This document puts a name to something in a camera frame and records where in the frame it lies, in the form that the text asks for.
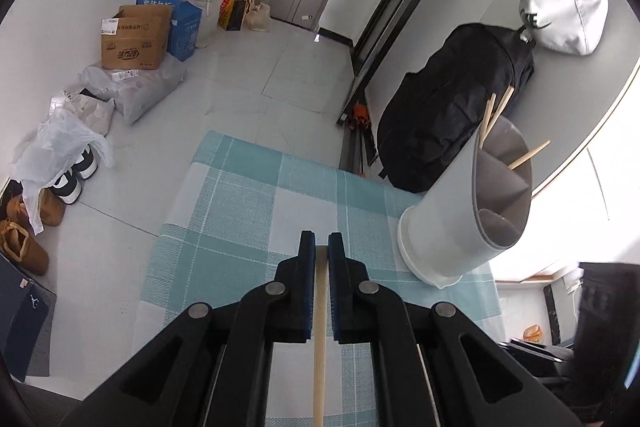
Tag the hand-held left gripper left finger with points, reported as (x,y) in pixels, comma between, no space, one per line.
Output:
(305,287)

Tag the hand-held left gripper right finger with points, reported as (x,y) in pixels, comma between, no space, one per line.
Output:
(336,287)

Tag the light bamboo chopstick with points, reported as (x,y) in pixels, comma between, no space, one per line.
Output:
(320,372)

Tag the white utensil holder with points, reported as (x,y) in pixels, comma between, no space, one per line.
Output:
(440,232)

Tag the pile of wooden chopsticks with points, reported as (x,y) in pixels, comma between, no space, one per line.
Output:
(529,154)

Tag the white shoulder bag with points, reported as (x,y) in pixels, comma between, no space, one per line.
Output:
(555,7)

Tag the teal checked tablecloth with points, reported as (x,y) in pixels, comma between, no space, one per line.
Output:
(240,217)

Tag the small orange item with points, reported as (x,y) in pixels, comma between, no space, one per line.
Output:
(359,117)

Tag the black backpack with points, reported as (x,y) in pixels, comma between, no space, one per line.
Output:
(440,117)

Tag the black and white sneaker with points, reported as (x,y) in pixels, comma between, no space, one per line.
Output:
(86,163)
(67,188)

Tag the large grey parcel bag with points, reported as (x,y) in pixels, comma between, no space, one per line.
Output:
(142,92)

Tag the brown boot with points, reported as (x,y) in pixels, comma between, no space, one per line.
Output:
(50,209)
(25,249)

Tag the beige tote bag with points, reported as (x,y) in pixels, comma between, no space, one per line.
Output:
(257,17)

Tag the small white parcel bag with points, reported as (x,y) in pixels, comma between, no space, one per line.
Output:
(87,112)

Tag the blue cardboard box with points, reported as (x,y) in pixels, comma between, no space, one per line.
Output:
(187,32)

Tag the white plastic container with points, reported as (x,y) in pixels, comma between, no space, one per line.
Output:
(209,22)

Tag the yellow and red bag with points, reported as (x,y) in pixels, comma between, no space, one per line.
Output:
(232,12)

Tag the dark blue shoe box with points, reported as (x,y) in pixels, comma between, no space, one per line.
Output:
(22,322)

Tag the white plastic bag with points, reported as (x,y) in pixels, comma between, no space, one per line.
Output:
(50,147)

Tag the brown cardboard box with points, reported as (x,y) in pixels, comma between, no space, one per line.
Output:
(132,44)

